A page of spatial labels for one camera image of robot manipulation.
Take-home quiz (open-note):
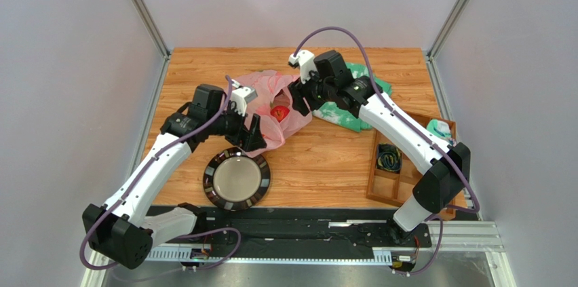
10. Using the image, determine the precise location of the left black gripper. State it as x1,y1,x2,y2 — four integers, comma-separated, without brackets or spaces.
207,100,267,151

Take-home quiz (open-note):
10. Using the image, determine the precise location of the red apple fruit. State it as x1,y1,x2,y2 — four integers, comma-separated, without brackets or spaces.
270,105,290,123

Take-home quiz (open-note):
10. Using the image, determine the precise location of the pink plastic bag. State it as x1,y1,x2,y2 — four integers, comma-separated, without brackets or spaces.
235,70,312,157

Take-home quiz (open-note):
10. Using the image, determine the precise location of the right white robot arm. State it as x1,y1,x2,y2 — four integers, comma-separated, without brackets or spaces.
288,50,471,232

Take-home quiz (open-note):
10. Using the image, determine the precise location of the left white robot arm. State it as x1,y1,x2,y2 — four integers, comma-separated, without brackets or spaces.
79,80,266,270

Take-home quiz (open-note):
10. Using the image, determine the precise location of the green white cloth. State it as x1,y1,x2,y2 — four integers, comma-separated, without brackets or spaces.
311,63,392,132

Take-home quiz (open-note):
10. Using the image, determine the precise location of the dark round plate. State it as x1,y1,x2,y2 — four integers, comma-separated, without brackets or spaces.
203,147,272,212

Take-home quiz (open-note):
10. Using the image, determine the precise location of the teal white sock upper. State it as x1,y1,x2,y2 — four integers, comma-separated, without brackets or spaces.
426,119,453,140

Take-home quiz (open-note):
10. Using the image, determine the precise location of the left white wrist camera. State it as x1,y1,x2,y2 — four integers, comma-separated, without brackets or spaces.
229,86,258,117

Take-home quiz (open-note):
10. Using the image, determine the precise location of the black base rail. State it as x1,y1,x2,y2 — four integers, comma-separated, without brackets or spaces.
155,205,433,261

